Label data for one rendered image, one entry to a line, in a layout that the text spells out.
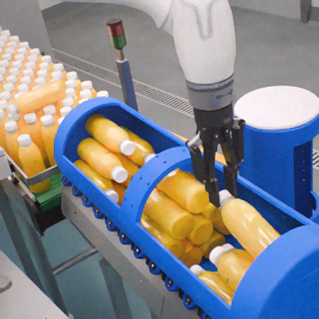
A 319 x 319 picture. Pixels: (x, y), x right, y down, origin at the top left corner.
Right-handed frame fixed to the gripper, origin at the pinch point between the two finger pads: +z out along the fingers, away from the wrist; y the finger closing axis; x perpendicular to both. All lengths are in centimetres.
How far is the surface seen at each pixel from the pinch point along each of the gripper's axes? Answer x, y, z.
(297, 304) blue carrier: -24.8, -3.5, 12.1
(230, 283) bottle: -12.2, -9.2, 12.4
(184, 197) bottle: 10.8, -3.1, 7.3
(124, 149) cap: 40.9, -1.4, 8.7
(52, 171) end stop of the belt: 77, -13, 28
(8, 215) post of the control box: 88, -29, 44
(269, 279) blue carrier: -23.2, -8.4, 3.2
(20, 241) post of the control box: 87, -29, 57
